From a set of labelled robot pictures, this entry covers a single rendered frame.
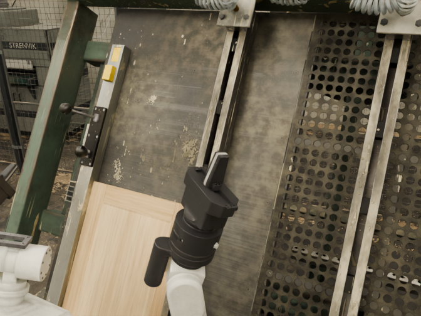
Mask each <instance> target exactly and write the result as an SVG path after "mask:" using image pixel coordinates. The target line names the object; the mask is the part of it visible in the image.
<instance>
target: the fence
mask: <svg viewBox="0 0 421 316"><path fill-rule="evenodd" d="M114 48H121V51H120V56H119V59H118V62H114V61H111V59H112V54H113V50H114ZM130 52H131V50H130V49H129V48H127V47H126V46H125V45H112V50H111V52H110V57H109V60H108V64H107V65H112V66H114V67H115V68H116V70H115V75H114V78H113V82H106V81H105V80H104V81H103V83H102V86H101V91H100V96H99V99H98V103H97V107H105V108H107V109H108V110H107V114H106V117H105V122H104V125H103V129H102V132H101V137H100V141H99V144H98V148H97V152H96V156H95V161H94V164H93V167H89V166H84V165H81V168H80V173H79V176H78V180H77V183H76V187H75V191H74V195H73V199H72V202H71V207H70V211H69V214H68V219H67V222H66V226H65V230H64V233H63V238H62V240H61V245H60V250H59V253H58V257H57V260H56V264H55V269H54V272H53V276H52V279H51V284H50V286H49V291H48V296H47V299H46V301H48V302H50V303H52V304H55V305H57V306H59V307H62V304H63V300H64V297H65V292H66V288H67V285H68V280H69V277H70V273H71V269H72V266H73V261H74V258H75V253H76V249H77V246H78V242H79V238H80V234H81V229H82V226H83V222H84V219H85V214H86V210H87V207H88V202H89V199H90V195H91V190H92V187H93V183H94V181H96V182H97V181H98V176H99V173H100V169H101V165H102V162H103V157H104V154H105V149H106V146H107V142H108V138H109V135H110V130H111V127H112V122H113V118H114V115H115V110H116V107H117V103H118V98H119V95H120V91H121V88H122V83H123V79H124V76H125V71H126V68H127V64H128V59H129V56H130Z"/></svg>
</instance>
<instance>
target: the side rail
mask: <svg viewBox="0 0 421 316"><path fill-rule="evenodd" d="M97 19H98V15H97V14H96V13H94V12H93V11H92V10H91V9H89V8H88V7H86V6H84V5H83V4H82V3H80V1H67V3H66V7H65V11H64V15H63V19H62V22H61V26H60V30H59V33H58V37H57V40H56V44H55V48H54V52H53V56H52V59H51V63H50V66H49V70H48V74H47V77H46V81H45V84H44V88H43V92H42V96H41V100H40V103H39V107H38V111H37V114H36V118H35V121H34V125H33V129H32V132H31V136H30V140H29V144H28V148H27V151H26V155H25V158H24V162H23V166H22V169H21V173H20V176H19V181H18V185H17V188H16V193H15V195H14V199H13V203H12V206H11V210H10V213H9V217H8V221H7V225H6V229H5V232H6V233H14V234H23V235H28V236H32V237H33V239H32V241H31V242H30V244H34V245H37V244H38V241H39V237H40V234H41V231H40V230H39V229H38V227H39V222H40V220H41V215H42V212H43V210H44V209H47V208H48V204H49V199H50V196H51V192H52V189H53V184H54V182H55V177H56V173H57V170H58V166H59V163H60V159H61V154H62V151H63V147H64V144H65V139H66V135H67V132H68V128H69V125H70V120H71V116H72V113H73V112H71V113H70V114H68V115H64V114H62V113H61V112H60V110H59V107H60V105H61V104H62V103H69V104H70V105H71V107H72V109H74V106H75V102H76V97H77V94H78V90H79V87H80V83H81V78H82V75H83V71H84V68H85V64H86V61H85V60H84V59H83V57H84V54H85V50H86V46H87V42H88V41H91V40H92V37H93V33H94V30H95V26H96V22H97Z"/></svg>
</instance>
